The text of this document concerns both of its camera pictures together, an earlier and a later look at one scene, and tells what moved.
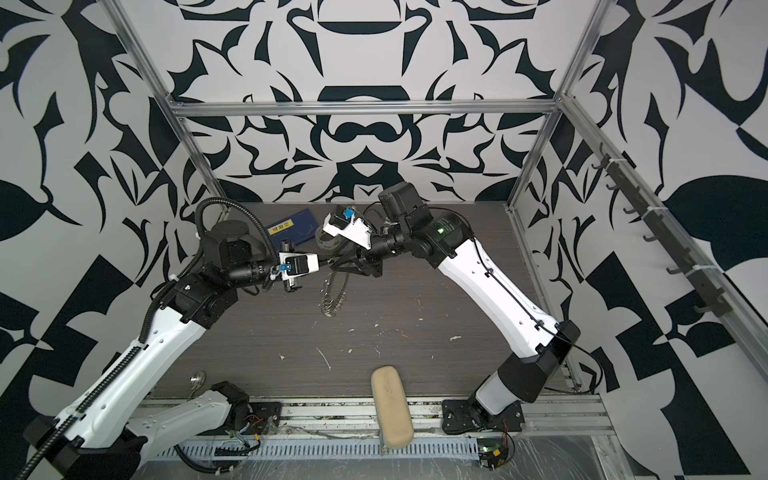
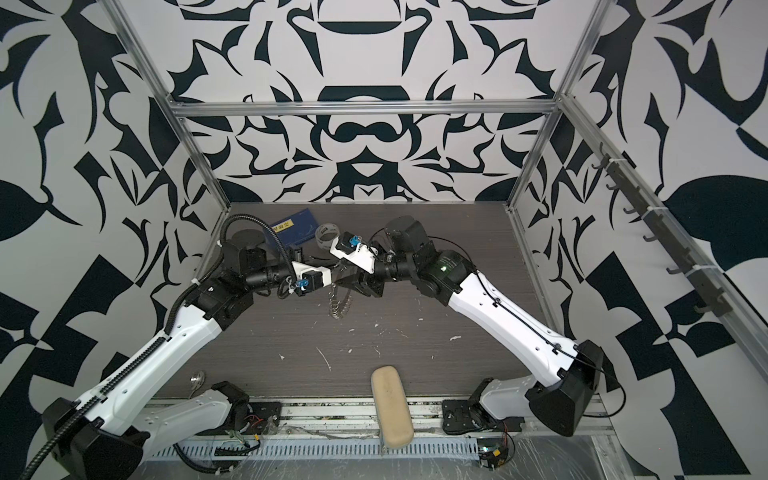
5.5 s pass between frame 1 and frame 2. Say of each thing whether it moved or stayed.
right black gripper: moved
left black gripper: moved
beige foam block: stayed
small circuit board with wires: stayed
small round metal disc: stayed
